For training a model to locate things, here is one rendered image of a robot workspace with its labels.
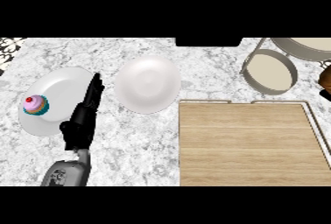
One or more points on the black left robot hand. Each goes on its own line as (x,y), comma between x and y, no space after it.
(84,116)

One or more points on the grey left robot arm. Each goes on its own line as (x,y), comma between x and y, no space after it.
(68,172)

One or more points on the pale wooden tray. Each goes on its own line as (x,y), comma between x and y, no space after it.
(251,145)

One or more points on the brown croissant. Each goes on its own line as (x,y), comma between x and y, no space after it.
(325,81)

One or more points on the white plate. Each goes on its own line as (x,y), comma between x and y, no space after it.
(59,96)

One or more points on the pink frosted cupcake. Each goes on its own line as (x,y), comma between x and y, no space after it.
(35,105)

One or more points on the white bowl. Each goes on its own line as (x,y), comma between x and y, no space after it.
(146,84)

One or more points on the black patterned object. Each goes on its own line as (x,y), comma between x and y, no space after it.
(9,49)

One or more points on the black appliance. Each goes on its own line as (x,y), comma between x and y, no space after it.
(208,42)

